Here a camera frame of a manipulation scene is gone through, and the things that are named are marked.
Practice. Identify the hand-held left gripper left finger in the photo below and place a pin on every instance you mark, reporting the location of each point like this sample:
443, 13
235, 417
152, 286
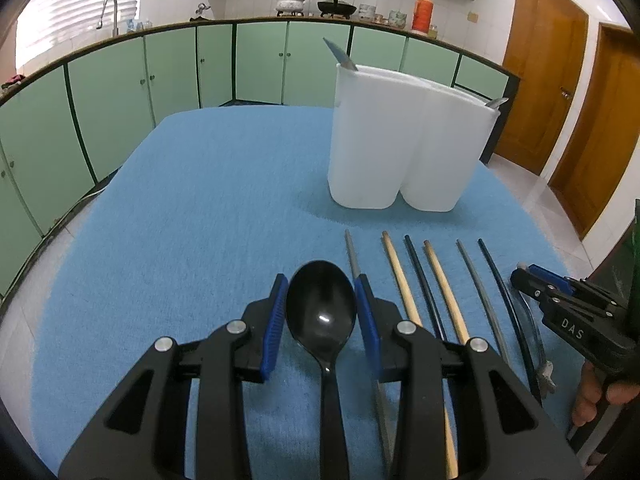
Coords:
272, 330

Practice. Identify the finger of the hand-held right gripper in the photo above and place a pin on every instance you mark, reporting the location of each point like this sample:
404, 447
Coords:
530, 287
550, 276

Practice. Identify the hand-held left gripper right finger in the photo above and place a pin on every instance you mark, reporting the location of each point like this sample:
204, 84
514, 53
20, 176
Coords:
367, 330

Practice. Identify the black chopstick with gold band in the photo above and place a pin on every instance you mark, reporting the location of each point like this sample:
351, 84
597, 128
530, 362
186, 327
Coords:
420, 280
500, 290

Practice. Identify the grey chopstick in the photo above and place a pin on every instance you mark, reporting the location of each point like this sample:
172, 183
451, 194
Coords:
352, 255
477, 280

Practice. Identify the black plastic spoon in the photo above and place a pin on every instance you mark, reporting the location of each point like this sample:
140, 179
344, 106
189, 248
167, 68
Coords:
320, 305

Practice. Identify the light wooden chopstick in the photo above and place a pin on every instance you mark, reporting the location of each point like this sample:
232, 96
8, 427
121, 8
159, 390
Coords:
442, 285
397, 275

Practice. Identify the white plastic utensil holder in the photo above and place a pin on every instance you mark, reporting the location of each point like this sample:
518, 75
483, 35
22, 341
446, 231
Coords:
395, 140

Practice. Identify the person's right hand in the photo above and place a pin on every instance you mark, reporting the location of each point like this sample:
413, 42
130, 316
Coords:
587, 395

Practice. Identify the dark glass cabinet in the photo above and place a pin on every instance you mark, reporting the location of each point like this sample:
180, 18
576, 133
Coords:
622, 260

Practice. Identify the blue tablecloth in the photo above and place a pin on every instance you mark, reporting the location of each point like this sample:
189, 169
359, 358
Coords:
200, 220

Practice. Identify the plain wooden door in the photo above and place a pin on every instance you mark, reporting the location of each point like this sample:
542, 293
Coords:
600, 125

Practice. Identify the grey knife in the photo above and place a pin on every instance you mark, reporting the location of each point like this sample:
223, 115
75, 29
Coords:
340, 55

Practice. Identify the green lower kitchen cabinets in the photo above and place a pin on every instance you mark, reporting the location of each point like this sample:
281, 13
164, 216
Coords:
120, 90

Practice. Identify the orange thermos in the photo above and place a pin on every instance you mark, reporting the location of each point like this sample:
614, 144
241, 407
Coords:
421, 12

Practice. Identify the black wok with lid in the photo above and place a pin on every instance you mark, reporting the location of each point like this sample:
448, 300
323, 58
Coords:
336, 7

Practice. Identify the metal kettle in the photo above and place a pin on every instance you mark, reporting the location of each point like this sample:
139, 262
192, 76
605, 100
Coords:
201, 11

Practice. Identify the white cooking pot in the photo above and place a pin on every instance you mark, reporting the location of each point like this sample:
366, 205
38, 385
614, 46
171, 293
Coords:
290, 2

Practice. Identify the chrome sink faucet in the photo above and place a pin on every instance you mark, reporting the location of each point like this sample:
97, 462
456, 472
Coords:
112, 10

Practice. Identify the red cloth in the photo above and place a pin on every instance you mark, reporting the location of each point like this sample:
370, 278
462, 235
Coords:
12, 81

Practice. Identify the window blinds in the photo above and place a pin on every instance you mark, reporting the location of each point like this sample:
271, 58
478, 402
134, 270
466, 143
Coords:
80, 10

